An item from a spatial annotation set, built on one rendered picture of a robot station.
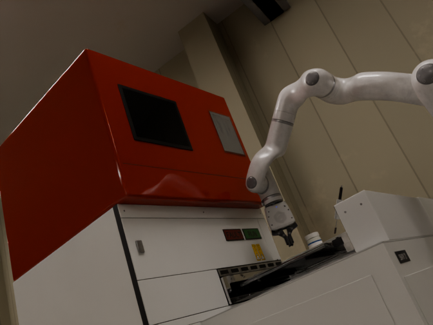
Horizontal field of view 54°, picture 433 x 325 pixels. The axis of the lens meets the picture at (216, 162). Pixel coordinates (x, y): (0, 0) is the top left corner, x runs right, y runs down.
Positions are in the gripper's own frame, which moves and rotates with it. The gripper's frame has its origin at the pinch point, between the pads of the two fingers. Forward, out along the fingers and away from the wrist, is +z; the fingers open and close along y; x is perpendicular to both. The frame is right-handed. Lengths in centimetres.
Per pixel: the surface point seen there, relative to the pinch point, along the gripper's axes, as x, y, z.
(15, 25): 80, -121, -238
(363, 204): -56, 15, 7
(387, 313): -59, 7, 33
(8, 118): 185, -188, -237
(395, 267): -62, 13, 24
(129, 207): -40, -48, -21
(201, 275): -20.7, -34.3, 3.9
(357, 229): -54, 11, 12
